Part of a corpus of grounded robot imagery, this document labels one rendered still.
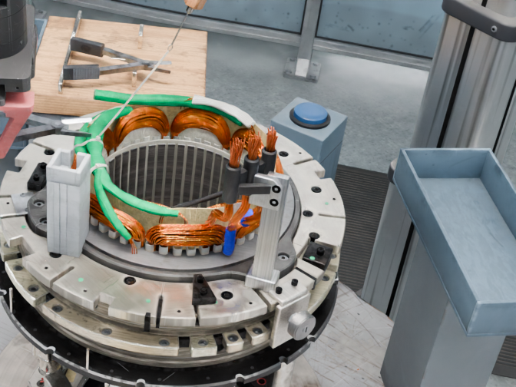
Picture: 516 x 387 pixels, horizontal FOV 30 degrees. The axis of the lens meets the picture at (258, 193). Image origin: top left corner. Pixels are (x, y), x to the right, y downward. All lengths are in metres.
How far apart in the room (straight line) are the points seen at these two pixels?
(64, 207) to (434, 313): 0.43
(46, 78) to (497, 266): 0.54
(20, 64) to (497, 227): 0.55
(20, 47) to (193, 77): 0.40
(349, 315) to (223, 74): 2.10
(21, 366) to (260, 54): 2.43
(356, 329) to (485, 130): 0.30
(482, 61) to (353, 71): 2.27
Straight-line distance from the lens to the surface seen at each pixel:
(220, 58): 3.39
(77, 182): 0.78
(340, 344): 1.23
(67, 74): 1.09
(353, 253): 2.59
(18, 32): 0.78
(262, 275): 0.80
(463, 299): 0.93
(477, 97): 1.20
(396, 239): 1.36
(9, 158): 1.19
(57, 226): 0.81
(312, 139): 1.13
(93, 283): 0.81
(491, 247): 1.04
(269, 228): 0.77
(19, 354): 1.16
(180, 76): 1.14
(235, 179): 0.73
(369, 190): 2.83
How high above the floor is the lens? 1.64
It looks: 37 degrees down
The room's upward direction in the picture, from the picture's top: 9 degrees clockwise
